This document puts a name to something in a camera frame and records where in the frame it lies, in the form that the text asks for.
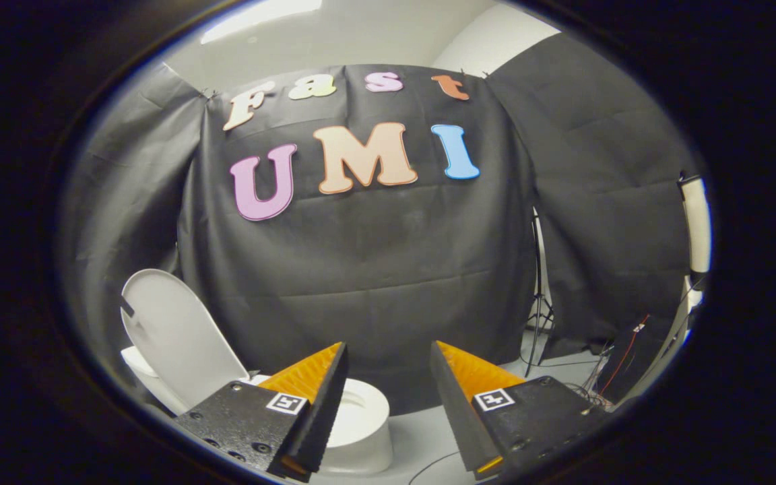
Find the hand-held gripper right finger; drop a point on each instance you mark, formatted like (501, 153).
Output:
(459, 417)

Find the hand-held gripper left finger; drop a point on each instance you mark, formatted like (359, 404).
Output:
(324, 404)

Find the white toilet lid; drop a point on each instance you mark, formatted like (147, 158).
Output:
(179, 337)

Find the white toilet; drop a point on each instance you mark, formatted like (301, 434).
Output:
(361, 431)

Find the black backdrop cloth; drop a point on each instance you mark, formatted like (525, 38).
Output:
(374, 269)

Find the black tripod stand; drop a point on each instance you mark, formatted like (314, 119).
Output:
(539, 296)

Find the white rolled column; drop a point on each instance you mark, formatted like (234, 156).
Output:
(696, 222)

